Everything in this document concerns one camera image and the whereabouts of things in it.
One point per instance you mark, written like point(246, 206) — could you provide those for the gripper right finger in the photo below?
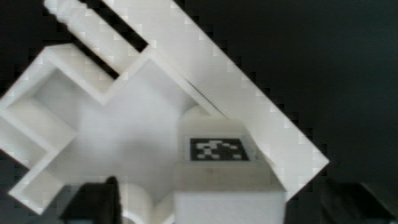
point(351, 206)

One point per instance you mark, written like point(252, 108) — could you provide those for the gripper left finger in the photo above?
point(95, 205)

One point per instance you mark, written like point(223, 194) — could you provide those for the white chair leg with tag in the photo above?
point(227, 189)

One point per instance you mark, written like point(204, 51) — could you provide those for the white chair seat part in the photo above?
point(90, 124)

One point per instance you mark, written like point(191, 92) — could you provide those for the white chair leg near sheet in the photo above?
point(102, 32)

